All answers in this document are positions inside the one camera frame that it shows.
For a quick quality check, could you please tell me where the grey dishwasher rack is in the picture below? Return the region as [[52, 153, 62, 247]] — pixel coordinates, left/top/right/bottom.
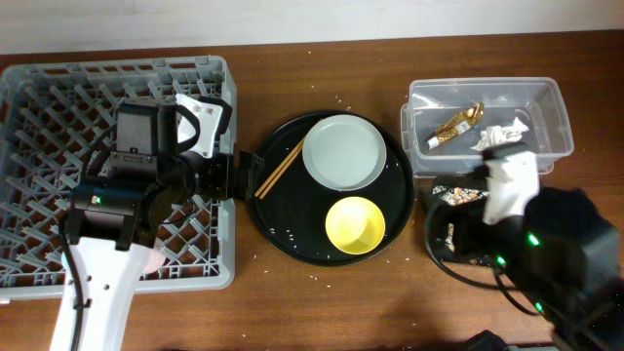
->
[[1, 56, 238, 302]]

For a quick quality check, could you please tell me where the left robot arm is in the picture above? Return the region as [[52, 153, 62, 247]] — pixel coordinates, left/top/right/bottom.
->
[[51, 94, 263, 350]]

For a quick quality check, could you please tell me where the black rectangular tray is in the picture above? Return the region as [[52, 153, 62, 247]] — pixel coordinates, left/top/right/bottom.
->
[[416, 175, 492, 267]]

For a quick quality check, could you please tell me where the grey round plate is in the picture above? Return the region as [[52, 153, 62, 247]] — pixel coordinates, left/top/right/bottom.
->
[[302, 114, 387, 191]]

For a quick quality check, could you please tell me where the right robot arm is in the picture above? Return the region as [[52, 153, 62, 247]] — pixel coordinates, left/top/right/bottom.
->
[[453, 187, 623, 350]]

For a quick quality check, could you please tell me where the pink cup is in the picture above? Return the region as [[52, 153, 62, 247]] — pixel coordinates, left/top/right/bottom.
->
[[142, 247, 166, 275]]

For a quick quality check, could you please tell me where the gold foil wrapper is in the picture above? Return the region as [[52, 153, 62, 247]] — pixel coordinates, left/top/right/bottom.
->
[[427, 102, 485, 149]]

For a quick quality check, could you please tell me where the food scraps pile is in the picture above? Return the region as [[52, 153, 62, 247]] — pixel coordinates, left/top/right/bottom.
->
[[432, 185, 489, 206]]

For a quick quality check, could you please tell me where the yellow bowl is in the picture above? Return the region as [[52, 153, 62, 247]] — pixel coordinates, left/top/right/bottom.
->
[[325, 196, 386, 255]]

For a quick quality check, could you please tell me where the wooden chopstick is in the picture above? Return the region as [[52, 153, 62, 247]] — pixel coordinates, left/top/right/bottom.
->
[[258, 145, 304, 200], [254, 139, 304, 199]]

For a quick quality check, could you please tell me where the black cable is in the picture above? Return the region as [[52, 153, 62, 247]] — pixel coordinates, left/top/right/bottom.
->
[[422, 199, 542, 317], [57, 218, 87, 351]]

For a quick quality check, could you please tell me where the clear plastic bin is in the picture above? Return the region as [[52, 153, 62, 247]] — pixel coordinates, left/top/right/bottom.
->
[[401, 77, 574, 178]]

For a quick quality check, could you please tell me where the white napkin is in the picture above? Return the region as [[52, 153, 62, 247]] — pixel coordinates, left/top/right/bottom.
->
[[471, 117, 529, 152]]

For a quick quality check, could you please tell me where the left black cable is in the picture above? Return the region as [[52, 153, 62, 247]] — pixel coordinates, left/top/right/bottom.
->
[[57, 218, 87, 351]]

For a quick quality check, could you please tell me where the right black cable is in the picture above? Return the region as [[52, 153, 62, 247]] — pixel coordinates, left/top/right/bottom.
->
[[422, 199, 542, 317]]

